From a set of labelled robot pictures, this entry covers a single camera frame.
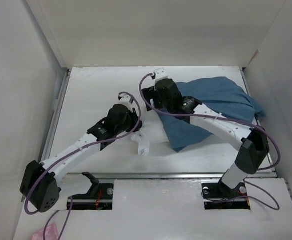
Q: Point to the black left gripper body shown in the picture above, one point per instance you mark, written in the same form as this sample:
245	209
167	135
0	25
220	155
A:
129	124

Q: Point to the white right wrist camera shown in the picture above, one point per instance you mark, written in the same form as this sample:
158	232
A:
159	74

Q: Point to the pink plastic bag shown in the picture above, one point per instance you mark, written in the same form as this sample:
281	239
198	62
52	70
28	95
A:
50	233

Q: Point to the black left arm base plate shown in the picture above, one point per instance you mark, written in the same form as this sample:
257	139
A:
99	197

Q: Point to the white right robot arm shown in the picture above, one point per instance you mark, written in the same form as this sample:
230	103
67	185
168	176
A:
250	141

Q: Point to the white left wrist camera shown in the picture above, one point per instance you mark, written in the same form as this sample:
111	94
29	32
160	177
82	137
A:
125	100

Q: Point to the aluminium front rail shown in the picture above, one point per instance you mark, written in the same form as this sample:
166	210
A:
139	176

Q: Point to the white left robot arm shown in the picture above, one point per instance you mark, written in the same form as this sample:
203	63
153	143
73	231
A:
41	184

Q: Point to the white pillow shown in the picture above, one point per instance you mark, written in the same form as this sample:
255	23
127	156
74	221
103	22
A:
151	139

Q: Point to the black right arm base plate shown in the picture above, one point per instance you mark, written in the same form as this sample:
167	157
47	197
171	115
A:
219	197

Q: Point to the blue fabric pillowcase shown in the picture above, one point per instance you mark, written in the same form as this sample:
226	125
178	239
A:
220	94

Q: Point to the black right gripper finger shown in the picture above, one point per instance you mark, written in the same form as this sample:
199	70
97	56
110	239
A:
149	93
153	104

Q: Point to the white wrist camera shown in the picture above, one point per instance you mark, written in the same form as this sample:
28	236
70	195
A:
125	100
159	74

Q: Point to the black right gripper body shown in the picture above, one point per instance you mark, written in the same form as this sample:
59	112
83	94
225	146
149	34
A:
164	104

